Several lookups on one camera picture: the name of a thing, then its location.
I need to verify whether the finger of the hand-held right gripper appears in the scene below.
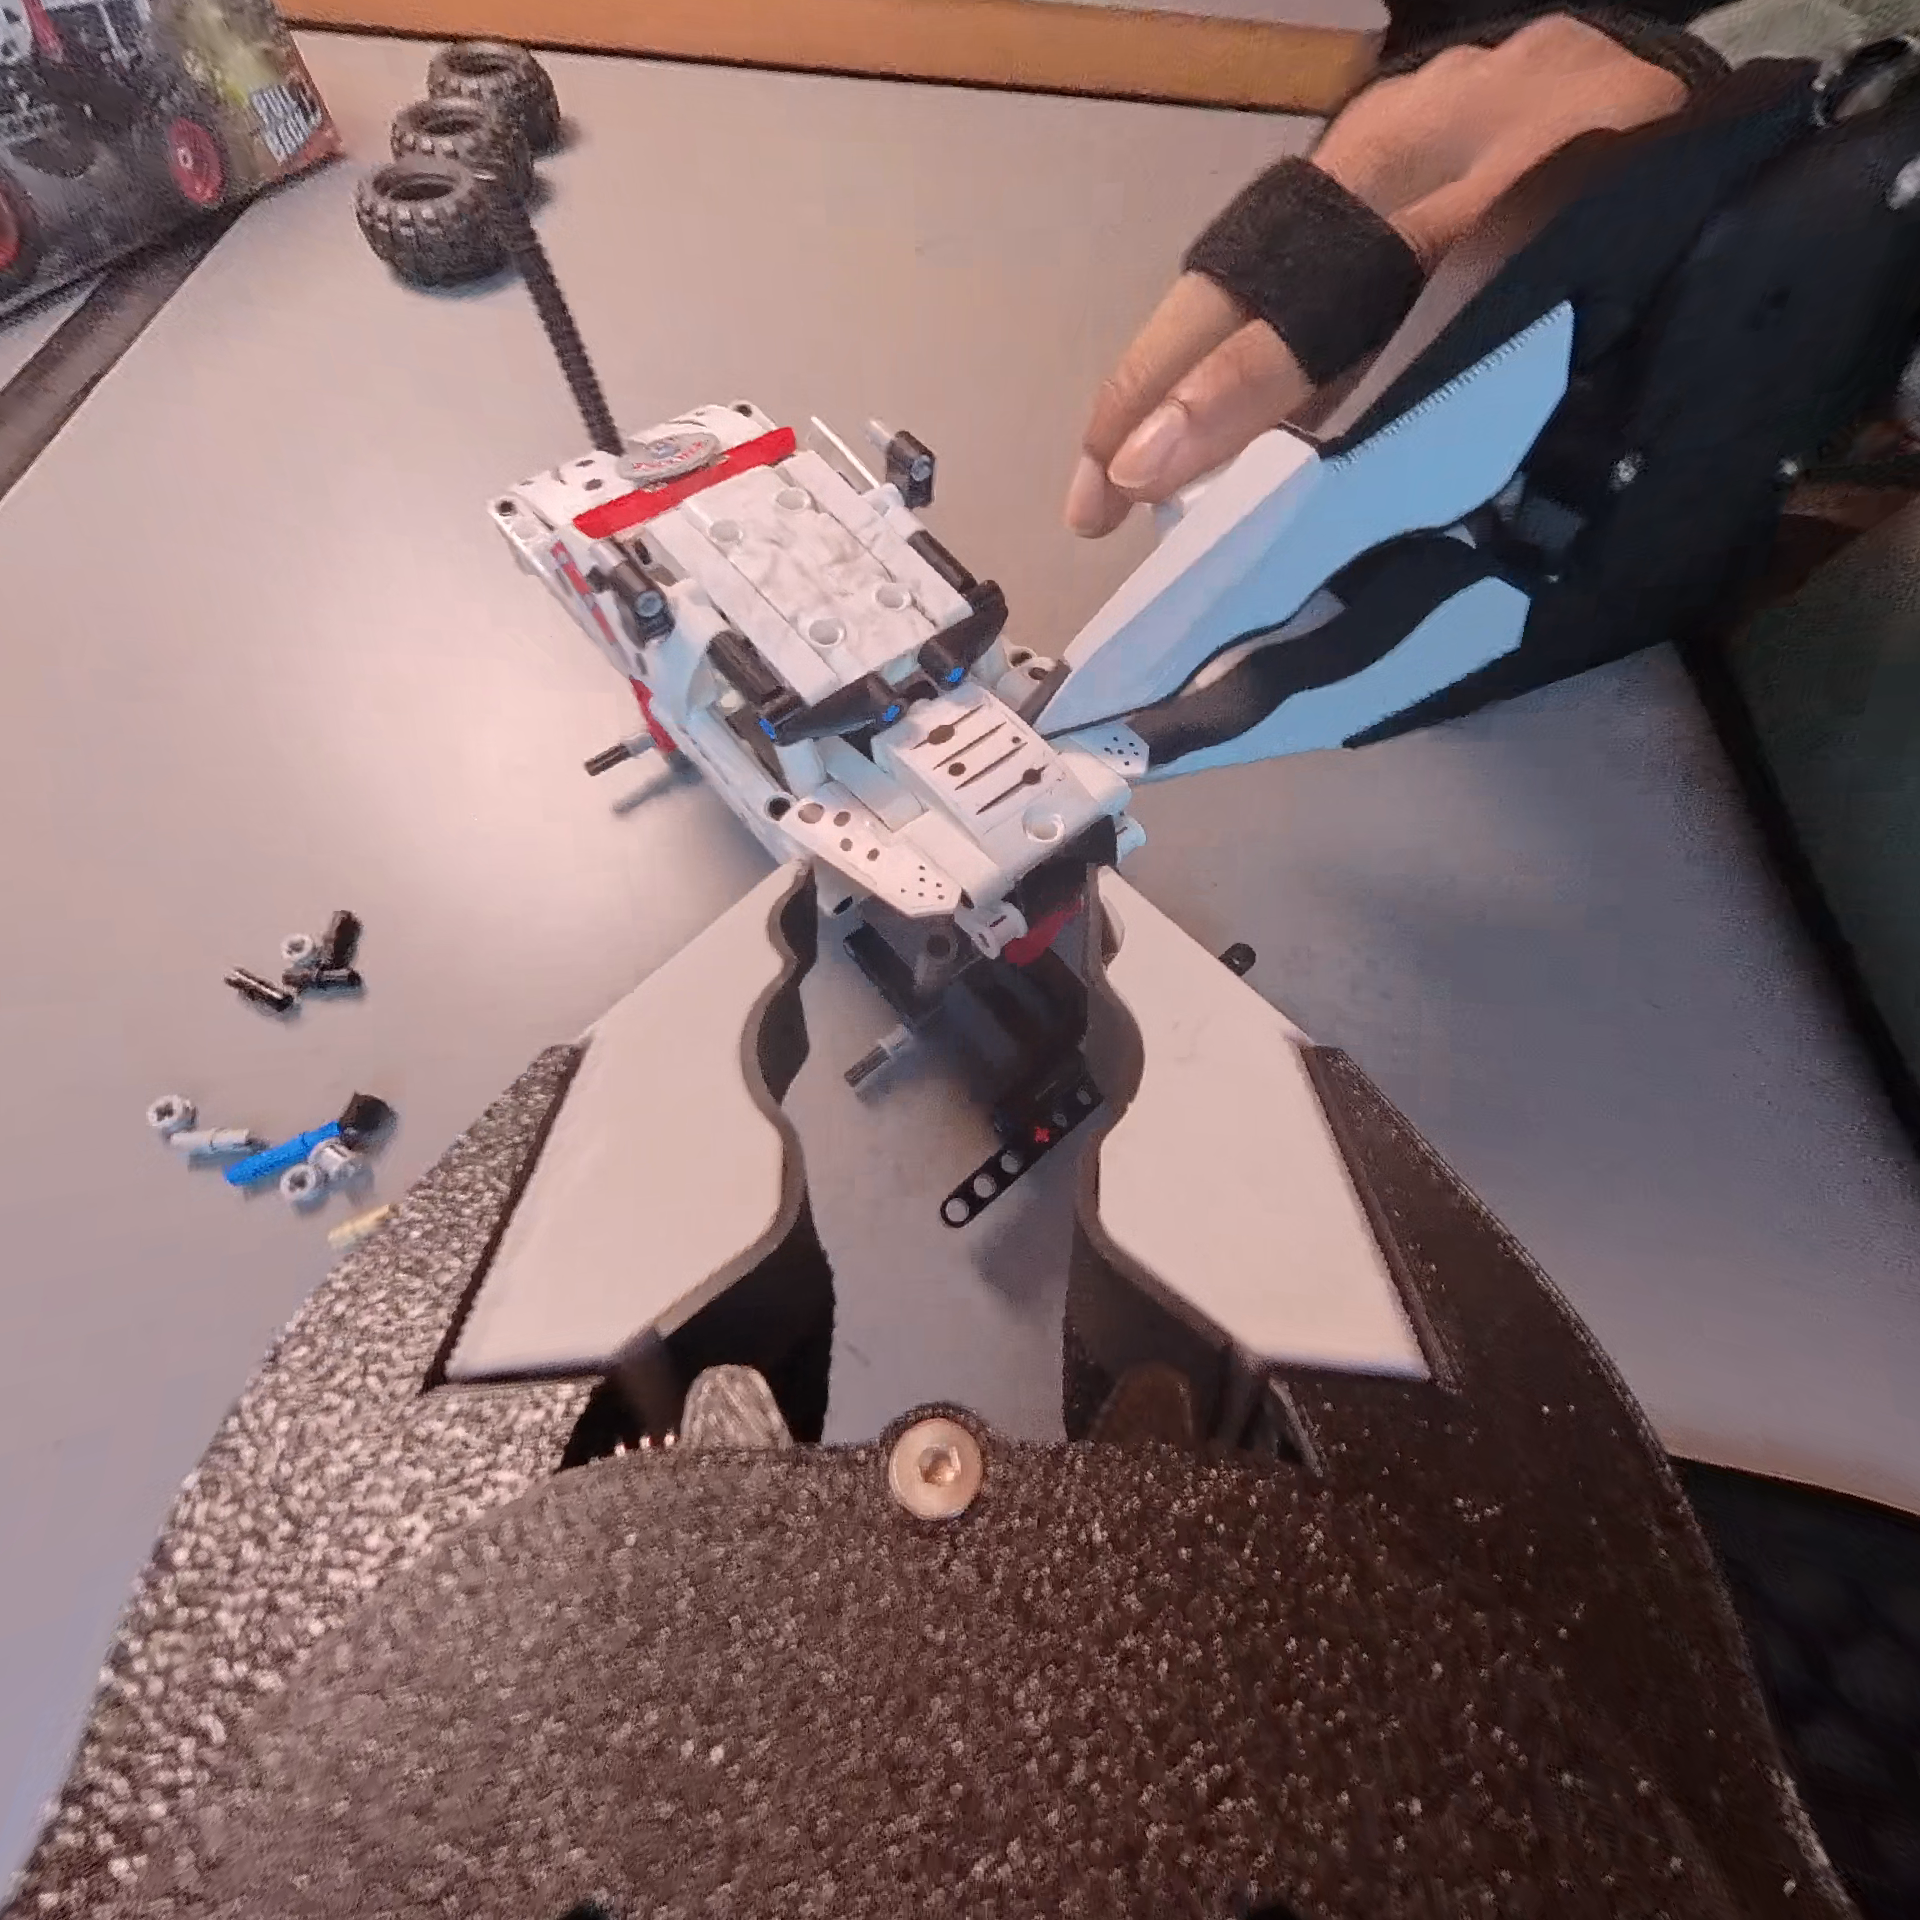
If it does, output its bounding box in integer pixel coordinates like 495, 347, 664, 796
1039, 302, 1580, 740
1141, 575, 1536, 780

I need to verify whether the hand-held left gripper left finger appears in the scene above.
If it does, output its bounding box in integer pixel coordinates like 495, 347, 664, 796
447, 869, 837, 1450

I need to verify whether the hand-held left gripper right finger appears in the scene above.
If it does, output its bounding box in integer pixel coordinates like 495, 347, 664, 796
1062, 869, 1434, 1447

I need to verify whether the cluster of small lego pieces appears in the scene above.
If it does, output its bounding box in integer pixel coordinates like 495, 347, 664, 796
143, 908, 402, 1251

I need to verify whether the white lego monster truck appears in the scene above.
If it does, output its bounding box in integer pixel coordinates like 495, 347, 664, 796
483, 195, 1262, 1233

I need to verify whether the dark cardboard lego box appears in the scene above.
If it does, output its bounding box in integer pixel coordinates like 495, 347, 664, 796
0, 0, 345, 326

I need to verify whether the person's right hand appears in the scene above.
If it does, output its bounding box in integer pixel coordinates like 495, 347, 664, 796
1066, 20, 1696, 539

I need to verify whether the wood edged table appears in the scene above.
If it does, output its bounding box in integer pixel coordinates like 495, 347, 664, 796
278, 0, 1386, 120

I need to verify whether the black wrist rest pad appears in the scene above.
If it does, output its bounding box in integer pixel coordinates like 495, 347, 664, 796
1668, 1453, 1920, 1920

